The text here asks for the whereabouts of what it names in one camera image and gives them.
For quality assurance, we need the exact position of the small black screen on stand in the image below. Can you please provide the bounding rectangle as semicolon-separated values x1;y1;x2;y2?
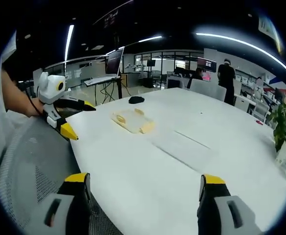
146;59;156;74

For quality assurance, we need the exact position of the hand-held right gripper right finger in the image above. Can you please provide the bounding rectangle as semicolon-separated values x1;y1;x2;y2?
197;174;264;235

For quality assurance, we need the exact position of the white side desk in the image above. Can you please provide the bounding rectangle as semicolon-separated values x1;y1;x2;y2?
84;75;122;105

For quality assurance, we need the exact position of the grey mesh office chair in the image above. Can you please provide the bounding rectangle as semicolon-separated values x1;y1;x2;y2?
0;115;124;235

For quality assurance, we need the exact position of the long ceiling light strip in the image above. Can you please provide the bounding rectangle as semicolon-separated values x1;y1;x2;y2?
137;35;163;44
195;31;286;83
64;24;75;62

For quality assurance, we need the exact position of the black cloth lump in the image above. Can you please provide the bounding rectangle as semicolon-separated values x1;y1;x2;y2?
128;95;146;105

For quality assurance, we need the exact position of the white office chair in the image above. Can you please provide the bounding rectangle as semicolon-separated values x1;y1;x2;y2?
189;78;228;102
251;99;271;122

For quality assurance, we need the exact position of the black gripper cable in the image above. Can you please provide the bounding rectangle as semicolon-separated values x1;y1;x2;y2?
28;94;45;116

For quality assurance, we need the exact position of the laptop on stand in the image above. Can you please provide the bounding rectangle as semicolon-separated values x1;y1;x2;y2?
105;48;124;76

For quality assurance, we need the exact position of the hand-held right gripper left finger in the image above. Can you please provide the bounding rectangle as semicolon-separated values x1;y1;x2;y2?
25;172;92;235

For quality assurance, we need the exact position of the wall monitor with red screen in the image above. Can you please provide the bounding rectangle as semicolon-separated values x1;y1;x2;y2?
197;57;218;73

